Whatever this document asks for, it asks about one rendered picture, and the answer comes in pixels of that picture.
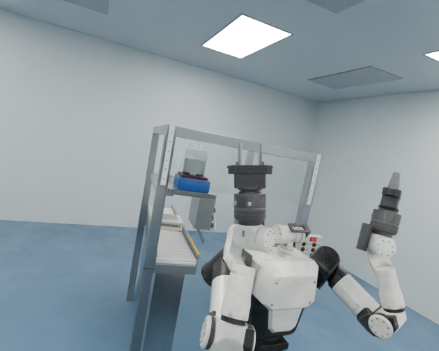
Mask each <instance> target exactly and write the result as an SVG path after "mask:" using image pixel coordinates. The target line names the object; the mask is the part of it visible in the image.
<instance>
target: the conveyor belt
mask: <svg viewBox="0 0 439 351"><path fill-rule="evenodd" d="M148 208H149V212H150V216H151V213H152V209H153V206H150V205H149V206H148ZM163 213H165V214H172V215H174V212H173V210H172V209H171V208H164V212H163ZM196 262H197V261H196V258H195V257H194V254H193V252H192V250H191V248H190V246H189V244H188V242H187V240H186V238H185V236H184V233H183V232H182V231H170V230H162V229H160V236H159V241H158V246H157V257H156V265H177V266H191V267H195V266H196Z"/></svg>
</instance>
